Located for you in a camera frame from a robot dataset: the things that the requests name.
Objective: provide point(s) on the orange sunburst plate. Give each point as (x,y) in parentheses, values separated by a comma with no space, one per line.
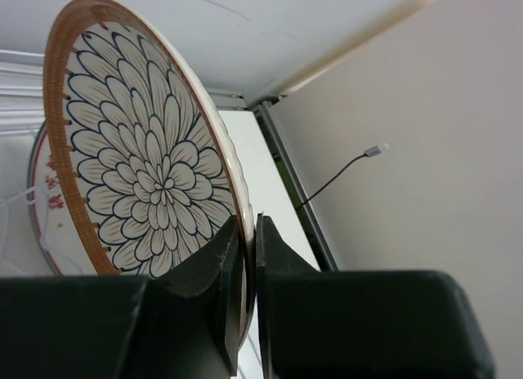
(52,224)

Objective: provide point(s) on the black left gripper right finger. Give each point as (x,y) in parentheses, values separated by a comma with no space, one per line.
(361,324)

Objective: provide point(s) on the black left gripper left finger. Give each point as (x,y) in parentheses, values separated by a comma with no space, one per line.
(184,324)

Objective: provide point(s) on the white wire dish rack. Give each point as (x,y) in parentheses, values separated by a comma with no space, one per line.
(21,117)

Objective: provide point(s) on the floral brown-rim plate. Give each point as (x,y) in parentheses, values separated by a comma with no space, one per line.
(146,165)

